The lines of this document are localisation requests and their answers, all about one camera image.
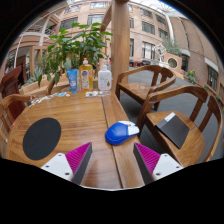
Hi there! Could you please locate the blue squeeze tube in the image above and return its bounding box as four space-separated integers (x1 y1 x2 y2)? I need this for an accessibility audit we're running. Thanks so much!
66 68 79 95

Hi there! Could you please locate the black notebook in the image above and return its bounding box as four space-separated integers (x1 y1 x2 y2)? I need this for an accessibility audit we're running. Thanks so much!
155 112 191 150

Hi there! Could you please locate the blue and white computer mouse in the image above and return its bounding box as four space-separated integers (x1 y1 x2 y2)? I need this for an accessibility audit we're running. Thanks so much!
104 120 141 146

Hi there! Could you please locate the white sculpture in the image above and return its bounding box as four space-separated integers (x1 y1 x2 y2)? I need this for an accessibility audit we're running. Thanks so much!
155 43 168 65

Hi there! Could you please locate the yellow flower plant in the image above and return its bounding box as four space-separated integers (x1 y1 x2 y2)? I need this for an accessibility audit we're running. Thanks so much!
187 69 198 84

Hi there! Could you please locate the dark red wooden lectern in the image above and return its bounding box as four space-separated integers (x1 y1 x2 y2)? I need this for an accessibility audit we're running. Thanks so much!
0 64 24 98

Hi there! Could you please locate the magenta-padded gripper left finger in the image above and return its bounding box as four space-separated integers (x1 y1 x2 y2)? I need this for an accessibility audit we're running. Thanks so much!
40 142 93 186

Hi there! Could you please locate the white pump bottle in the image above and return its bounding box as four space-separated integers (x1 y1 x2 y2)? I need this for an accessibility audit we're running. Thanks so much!
97 59 113 92

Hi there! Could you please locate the yellow liquid soap bottle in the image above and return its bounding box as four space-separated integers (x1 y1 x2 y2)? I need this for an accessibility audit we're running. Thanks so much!
79 57 95 93

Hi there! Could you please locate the wooden armchair with notebook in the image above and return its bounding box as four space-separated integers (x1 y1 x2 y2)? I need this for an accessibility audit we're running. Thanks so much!
135 84 224 168

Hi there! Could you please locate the clear plastic packet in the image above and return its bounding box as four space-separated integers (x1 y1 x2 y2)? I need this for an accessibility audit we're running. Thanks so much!
84 90 111 98

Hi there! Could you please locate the wooden pillar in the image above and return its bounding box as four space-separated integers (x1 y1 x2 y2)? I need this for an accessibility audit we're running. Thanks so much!
110 0 131 93

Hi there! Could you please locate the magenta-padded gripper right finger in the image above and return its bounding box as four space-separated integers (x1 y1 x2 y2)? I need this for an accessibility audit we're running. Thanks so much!
132 142 184 185

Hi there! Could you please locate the spiky green agave plant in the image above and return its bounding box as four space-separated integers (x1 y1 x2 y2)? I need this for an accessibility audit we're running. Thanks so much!
26 68 44 84

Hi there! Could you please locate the leafy green potted plant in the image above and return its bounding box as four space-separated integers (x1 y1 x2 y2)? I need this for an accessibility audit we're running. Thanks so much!
37 22 114 88

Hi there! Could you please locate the long wooden planter box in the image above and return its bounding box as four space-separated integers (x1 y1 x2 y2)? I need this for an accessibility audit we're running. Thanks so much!
19 78 68 98

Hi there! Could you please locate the round black mouse pad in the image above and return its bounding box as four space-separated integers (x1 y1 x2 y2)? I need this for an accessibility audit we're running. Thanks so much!
22 117 62 161

